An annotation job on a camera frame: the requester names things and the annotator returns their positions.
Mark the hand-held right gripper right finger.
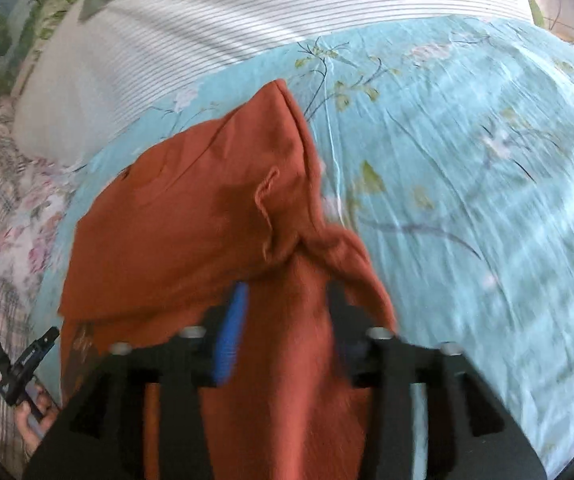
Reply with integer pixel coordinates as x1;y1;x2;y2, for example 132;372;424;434
326;280;548;480

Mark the light blue floral bedsheet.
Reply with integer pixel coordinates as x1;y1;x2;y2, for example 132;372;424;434
32;14;574;478

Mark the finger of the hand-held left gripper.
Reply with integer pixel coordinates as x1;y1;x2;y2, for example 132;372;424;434
0;318;62;423

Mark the rust orange garment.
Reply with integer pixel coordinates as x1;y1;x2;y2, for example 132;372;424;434
58;78;401;480

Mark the person's left hand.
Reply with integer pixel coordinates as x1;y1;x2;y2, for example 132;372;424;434
15;386;61;462

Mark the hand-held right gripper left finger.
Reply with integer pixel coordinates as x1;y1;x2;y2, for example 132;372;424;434
23;282;250;480

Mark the white striped pillow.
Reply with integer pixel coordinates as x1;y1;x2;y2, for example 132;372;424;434
11;0;550;167

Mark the green floral pillow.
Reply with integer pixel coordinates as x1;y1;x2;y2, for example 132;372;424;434
0;0;102;128

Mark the plaid floral blanket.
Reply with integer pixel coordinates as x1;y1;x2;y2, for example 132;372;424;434
0;110;90;476

